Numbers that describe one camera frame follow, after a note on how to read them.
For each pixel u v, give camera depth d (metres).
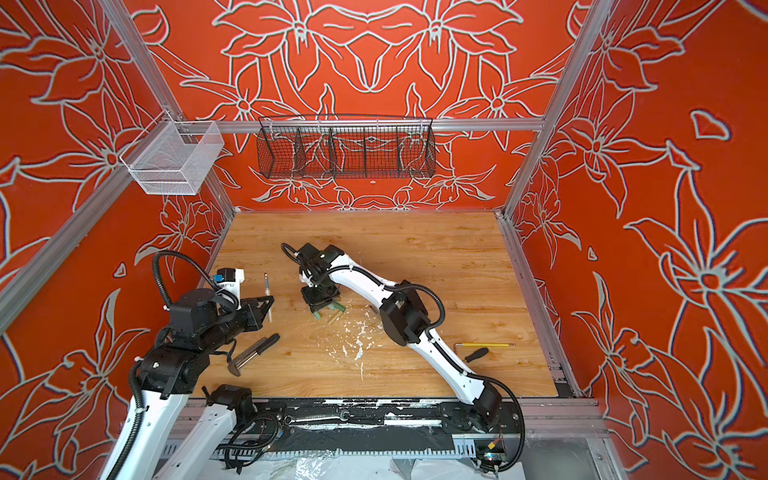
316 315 0.88
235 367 0.81
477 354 0.83
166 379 0.45
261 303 0.70
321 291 0.80
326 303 0.84
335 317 0.90
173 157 0.92
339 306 0.92
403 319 0.61
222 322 0.57
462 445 0.70
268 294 0.70
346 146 1.00
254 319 0.60
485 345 0.85
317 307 0.89
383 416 0.74
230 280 0.61
